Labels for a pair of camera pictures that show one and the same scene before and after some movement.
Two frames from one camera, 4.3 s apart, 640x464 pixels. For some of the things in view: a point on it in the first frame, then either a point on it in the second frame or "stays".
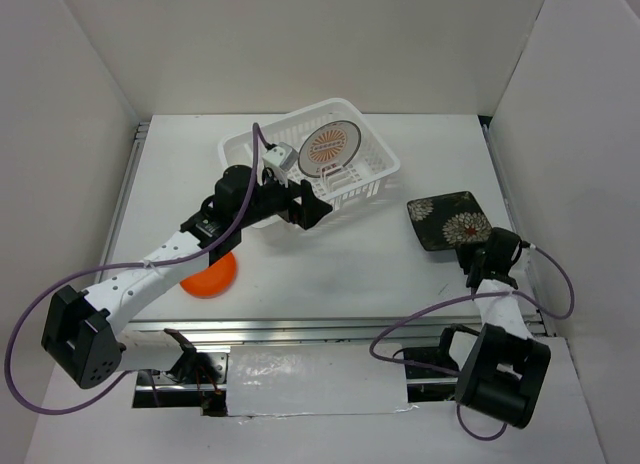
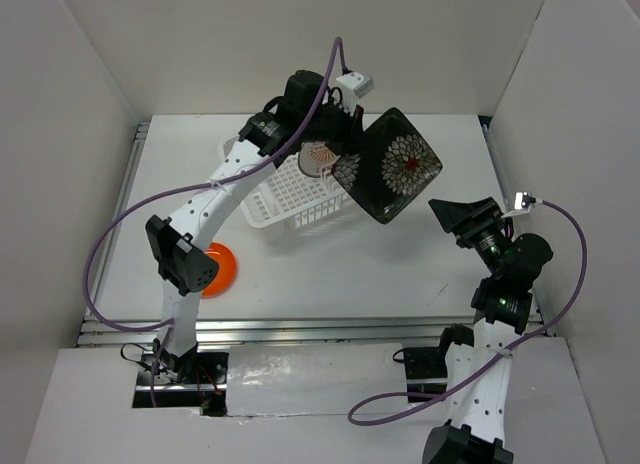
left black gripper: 311,210 to 351,134
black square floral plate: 447,220 to 391,166
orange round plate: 212,281 stays
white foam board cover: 267,380 stays
